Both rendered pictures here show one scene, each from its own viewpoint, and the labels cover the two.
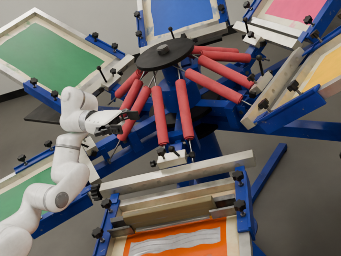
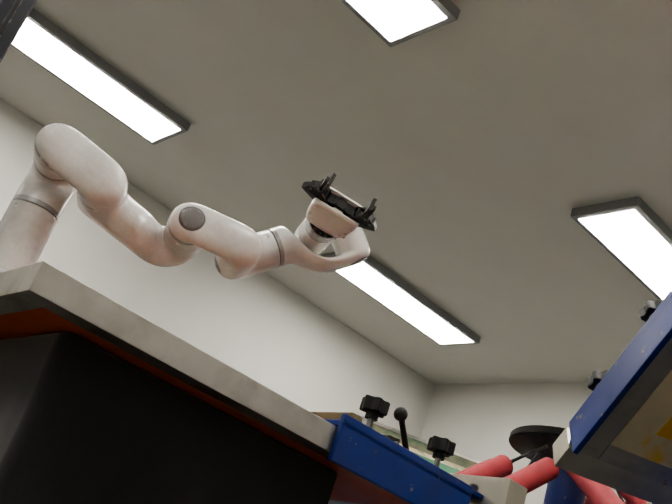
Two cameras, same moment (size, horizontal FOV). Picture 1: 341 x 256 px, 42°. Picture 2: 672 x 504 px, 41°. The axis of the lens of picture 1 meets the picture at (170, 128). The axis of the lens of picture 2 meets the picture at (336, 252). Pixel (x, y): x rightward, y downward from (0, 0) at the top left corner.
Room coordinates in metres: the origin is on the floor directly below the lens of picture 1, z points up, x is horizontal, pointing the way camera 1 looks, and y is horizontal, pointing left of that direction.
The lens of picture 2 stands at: (0.04, -0.79, 0.69)
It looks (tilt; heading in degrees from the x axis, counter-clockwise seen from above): 24 degrees up; 37
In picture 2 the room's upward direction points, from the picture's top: 19 degrees clockwise
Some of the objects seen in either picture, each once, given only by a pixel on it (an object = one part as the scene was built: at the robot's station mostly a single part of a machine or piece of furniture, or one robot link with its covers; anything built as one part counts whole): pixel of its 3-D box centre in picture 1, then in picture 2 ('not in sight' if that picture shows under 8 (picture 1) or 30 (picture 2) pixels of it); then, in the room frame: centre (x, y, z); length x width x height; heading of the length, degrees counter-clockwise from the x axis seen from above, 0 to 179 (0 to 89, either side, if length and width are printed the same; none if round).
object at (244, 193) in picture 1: (243, 204); (395, 473); (1.23, -0.14, 0.98); 0.30 x 0.05 x 0.07; 163
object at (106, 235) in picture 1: (109, 230); not in sight; (1.40, 0.39, 0.98); 0.30 x 0.05 x 0.07; 163
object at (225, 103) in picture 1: (184, 105); not in sight; (2.09, -0.12, 0.99); 0.82 x 0.79 x 0.12; 163
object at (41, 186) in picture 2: not in sight; (51, 176); (1.00, 0.66, 1.37); 0.13 x 0.10 x 0.16; 47
